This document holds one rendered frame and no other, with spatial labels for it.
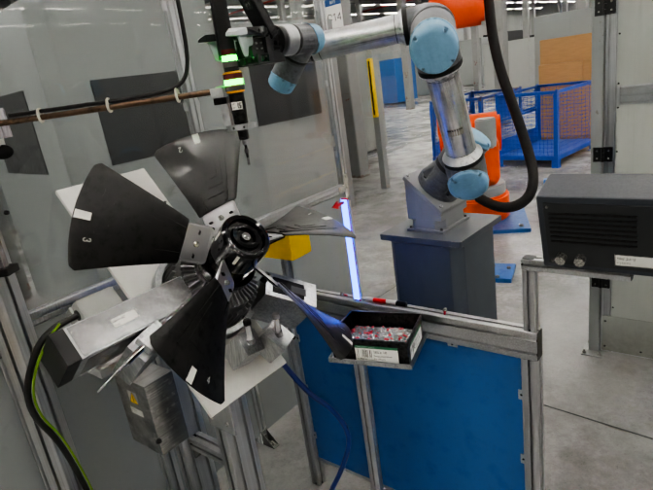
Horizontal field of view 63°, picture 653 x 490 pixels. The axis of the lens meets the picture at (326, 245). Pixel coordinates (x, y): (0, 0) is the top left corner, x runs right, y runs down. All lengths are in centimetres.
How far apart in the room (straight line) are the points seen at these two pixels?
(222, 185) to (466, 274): 85
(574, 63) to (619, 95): 634
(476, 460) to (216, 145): 119
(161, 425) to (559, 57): 831
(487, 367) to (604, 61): 161
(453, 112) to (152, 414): 114
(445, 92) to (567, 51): 767
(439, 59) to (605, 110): 144
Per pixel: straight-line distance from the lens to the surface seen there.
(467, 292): 179
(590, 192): 124
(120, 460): 212
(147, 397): 152
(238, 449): 154
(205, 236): 123
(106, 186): 119
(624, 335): 304
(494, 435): 168
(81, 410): 197
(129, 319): 121
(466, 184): 158
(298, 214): 149
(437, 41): 138
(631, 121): 271
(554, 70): 914
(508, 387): 157
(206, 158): 139
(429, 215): 177
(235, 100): 126
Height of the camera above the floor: 154
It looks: 18 degrees down
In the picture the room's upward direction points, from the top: 8 degrees counter-clockwise
